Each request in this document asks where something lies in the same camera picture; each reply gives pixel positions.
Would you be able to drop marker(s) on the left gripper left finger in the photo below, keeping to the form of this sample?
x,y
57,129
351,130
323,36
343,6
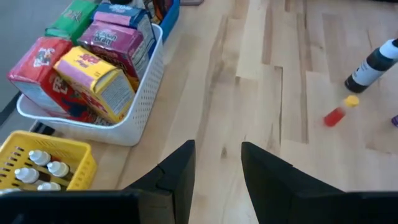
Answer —
x,y
174,186

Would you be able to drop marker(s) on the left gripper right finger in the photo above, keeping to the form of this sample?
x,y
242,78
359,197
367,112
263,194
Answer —
x,y
280,193

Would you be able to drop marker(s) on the orange dropper bottle yellow cap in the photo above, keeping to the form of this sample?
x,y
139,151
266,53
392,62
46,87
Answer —
x,y
337,114

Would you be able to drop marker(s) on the small dropper bottle white cap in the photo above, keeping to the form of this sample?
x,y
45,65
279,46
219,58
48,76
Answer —
x,y
58,168

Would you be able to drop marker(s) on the black dropper bottle white cap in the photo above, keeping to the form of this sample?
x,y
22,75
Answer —
x,y
48,186

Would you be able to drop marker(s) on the yellow box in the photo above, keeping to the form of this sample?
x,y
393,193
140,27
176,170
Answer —
x,y
93,81

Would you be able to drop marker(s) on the black dropper bottle white label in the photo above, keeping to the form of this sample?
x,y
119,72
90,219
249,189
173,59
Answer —
x,y
395,120

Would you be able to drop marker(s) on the small dropper bottle red label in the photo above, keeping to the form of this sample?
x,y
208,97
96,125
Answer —
x,y
38,157

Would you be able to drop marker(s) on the small brown dropper bottle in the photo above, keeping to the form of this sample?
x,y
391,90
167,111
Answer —
x,y
27,175

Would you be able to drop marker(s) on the large black dropper bottle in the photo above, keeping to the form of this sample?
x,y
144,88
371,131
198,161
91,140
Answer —
x,y
370,70

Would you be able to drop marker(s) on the magenta pink carton box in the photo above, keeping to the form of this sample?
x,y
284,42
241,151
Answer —
x,y
115,43

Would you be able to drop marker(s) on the blue purple carton box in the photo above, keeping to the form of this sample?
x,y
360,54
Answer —
x,y
124,15

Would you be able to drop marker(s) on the red pink carton box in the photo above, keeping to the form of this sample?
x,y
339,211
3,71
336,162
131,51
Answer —
x,y
37,71

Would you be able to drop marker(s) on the orange brown foil pouch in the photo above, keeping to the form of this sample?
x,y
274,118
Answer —
x,y
161,7

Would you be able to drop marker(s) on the green carton box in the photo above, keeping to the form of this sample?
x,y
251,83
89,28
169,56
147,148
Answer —
x,y
74,18

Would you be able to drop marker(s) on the white plastic basket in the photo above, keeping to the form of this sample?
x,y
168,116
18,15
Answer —
x,y
143,109

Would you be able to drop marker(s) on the yellow plastic basket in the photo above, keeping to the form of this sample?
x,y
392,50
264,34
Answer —
x,y
77,161

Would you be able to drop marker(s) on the blue plastic basket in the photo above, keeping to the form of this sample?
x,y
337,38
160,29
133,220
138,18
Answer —
x,y
172,15

